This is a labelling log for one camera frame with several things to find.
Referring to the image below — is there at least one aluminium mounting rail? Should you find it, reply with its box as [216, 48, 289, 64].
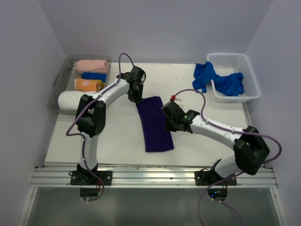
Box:
[30, 163, 277, 188]

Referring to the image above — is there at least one white rolled towel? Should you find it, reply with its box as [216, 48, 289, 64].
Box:
[58, 90, 96, 111]

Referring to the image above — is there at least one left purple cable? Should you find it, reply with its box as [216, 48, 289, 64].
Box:
[65, 52, 135, 202]

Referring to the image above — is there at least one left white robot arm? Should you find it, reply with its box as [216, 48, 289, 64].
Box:
[75, 66, 146, 185]

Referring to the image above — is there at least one orange polka dot towel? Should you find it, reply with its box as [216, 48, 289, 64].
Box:
[74, 79, 104, 92]

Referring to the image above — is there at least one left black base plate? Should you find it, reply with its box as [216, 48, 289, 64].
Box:
[68, 168, 112, 186]

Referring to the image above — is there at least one purple towel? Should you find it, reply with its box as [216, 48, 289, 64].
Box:
[136, 96, 174, 153]

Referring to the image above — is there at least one blue rolled towel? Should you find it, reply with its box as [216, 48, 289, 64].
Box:
[81, 72, 107, 82]

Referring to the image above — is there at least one white plastic basket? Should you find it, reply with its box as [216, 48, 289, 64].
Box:
[206, 53, 260, 103]

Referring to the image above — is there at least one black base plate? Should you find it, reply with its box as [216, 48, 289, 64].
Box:
[68, 168, 112, 186]
[194, 166, 237, 186]

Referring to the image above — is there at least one pink rolled towel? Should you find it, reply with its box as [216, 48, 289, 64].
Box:
[76, 60, 109, 73]

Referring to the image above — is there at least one grey plastic tray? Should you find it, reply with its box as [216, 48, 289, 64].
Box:
[47, 55, 112, 115]

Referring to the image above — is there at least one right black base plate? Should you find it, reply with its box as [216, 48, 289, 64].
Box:
[194, 166, 237, 186]

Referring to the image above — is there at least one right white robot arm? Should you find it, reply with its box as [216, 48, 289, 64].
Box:
[161, 101, 269, 185]

